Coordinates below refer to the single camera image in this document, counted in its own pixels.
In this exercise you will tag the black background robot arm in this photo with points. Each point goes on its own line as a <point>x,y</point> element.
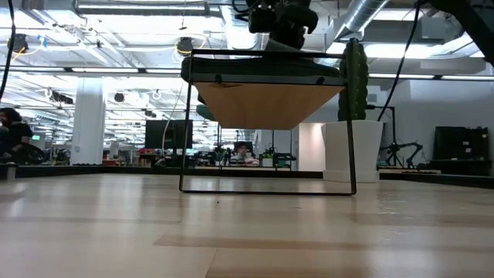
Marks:
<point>409,148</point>

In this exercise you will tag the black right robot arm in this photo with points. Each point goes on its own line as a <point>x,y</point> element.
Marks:
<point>471,23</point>

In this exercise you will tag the green cactus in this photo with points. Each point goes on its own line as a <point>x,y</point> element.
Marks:
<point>355,85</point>

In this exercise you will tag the green background box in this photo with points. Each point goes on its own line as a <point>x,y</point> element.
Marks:
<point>283,159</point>

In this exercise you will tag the person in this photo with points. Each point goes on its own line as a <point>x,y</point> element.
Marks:
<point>243,152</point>
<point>15,133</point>

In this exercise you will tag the thin black metal stand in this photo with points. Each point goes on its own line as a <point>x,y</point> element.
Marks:
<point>393,127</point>

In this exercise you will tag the white hexagonal plant pot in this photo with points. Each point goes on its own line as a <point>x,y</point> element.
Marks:
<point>366,150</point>

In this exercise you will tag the black background monitor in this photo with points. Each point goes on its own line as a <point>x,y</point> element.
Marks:
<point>158,135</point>

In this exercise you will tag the black cabinet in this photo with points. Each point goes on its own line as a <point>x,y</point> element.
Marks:
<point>461,148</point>

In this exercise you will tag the white square column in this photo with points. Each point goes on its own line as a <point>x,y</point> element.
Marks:
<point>88,119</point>

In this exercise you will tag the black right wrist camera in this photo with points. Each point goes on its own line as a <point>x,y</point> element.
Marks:
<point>259,17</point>

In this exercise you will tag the ribbed silver ventilation duct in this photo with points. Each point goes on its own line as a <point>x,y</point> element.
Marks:
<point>235,27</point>

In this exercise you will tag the slanted silver ventilation duct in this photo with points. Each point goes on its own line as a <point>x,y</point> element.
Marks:
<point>361,15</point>

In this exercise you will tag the black aluminium table frame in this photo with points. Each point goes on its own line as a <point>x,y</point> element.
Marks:
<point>116,170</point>

